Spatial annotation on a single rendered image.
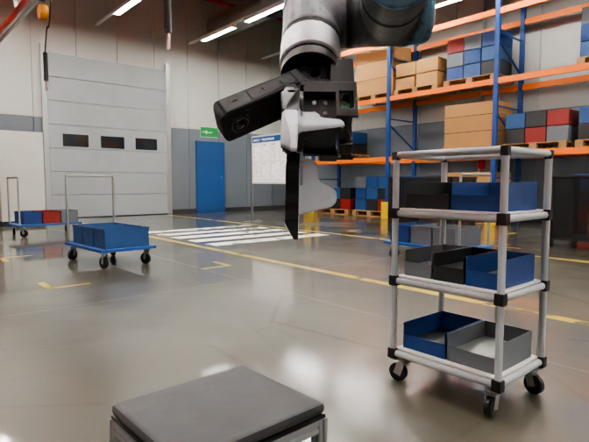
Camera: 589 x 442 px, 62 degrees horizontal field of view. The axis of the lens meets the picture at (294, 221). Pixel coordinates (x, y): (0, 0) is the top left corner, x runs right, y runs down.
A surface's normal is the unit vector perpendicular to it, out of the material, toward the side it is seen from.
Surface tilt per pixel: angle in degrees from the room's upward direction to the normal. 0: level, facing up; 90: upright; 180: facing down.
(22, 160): 90
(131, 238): 90
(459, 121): 90
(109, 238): 90
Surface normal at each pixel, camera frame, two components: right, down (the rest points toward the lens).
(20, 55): 0.64, 0.06
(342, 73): -0.01, -0.55
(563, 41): -0.76, 0.05
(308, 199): 0.04, -0.01
